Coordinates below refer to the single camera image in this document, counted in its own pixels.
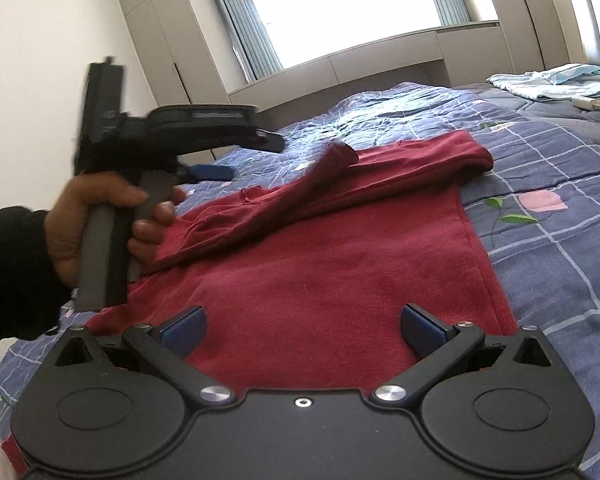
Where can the blue checked floral quilt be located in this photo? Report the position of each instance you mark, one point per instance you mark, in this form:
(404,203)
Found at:
(555,260)

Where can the beige window bench cabinet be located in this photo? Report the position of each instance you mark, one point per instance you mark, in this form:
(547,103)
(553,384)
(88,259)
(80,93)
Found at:
(370,60)

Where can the white charger box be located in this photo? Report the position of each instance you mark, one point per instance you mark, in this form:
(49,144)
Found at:
(587,101)

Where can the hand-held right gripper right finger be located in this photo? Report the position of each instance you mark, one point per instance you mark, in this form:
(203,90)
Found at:
(421,332)

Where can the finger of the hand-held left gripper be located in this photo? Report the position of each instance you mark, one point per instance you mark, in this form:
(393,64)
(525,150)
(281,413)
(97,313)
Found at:
(269,141)
(212,172)

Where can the person's left hand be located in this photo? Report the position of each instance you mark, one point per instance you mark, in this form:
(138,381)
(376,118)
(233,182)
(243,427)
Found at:
(65,225)

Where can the grey quilted mattress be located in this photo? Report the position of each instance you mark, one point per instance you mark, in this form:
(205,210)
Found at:
(585,127)

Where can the red knit sweater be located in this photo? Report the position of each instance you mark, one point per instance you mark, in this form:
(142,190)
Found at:
(305,260)

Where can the person's left forearm black sleeve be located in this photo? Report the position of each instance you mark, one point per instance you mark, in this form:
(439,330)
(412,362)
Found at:
(15,275)

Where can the bright window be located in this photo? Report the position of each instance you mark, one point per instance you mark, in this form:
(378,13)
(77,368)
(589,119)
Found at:
(360,0)

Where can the light blue folded cloth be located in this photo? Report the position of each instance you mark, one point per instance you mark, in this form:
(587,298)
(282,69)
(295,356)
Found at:
(540,82)

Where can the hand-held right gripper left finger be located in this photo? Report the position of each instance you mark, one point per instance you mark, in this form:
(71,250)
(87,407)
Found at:
(182,332)

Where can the beige tall wardrobe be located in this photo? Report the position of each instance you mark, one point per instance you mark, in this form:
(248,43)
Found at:
(525,15)
(170,25)

